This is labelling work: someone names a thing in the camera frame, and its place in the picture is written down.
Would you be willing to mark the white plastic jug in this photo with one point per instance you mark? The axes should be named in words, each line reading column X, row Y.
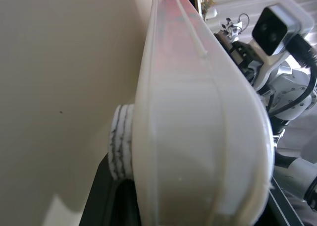
column 188, row 127

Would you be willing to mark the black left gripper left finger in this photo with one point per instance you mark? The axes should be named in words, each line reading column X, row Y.
column 99, row 198

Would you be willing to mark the dried flower bunch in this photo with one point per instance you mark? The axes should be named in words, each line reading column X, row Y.
column 207, row 4

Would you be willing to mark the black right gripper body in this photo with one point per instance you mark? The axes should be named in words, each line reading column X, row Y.
column 237, row 55

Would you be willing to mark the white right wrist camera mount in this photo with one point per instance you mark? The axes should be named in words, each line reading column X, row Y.
column 292, row 15

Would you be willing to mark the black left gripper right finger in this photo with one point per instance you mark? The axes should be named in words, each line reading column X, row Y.
column 280, row 208

